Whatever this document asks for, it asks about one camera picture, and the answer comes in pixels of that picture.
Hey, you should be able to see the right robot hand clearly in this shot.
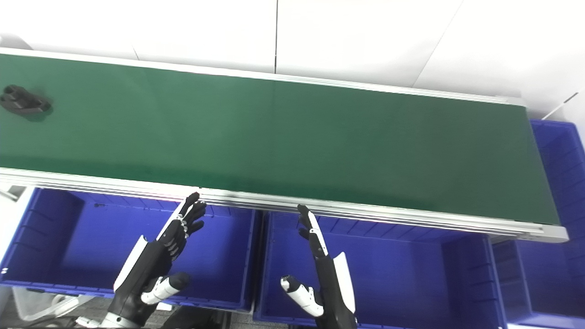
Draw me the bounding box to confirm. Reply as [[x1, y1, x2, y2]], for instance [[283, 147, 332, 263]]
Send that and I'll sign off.
[[280, 204, 357, 329]]

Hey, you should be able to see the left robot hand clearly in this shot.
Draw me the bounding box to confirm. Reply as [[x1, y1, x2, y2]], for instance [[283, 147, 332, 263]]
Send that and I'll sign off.
[[109, 191, 207, 326]]

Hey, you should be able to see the black flange part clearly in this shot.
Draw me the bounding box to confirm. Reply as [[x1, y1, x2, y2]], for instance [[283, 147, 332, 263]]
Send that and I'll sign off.
[[0, 85, 52, 115]]

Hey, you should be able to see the blue plastic bin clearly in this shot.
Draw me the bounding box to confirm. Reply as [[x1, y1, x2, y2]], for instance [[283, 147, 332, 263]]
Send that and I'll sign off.
[[253, 209, 509, 329], [493, 119, 585, 329], [0, 186, 262, 313]]

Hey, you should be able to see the green conveyor belt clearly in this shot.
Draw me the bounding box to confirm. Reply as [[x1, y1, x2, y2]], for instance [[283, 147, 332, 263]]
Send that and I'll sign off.
[[0, 53, 561, 226], [0, 47, 569, 243]]

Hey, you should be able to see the aluminium conveyor leg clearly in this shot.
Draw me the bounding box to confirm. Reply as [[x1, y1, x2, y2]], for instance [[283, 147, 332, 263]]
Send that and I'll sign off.
[[0, 182, 27, 202]]

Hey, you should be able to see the thin grey rod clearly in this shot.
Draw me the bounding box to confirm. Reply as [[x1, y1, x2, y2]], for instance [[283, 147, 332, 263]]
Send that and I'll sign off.
[[543, 91, 580, 120]]

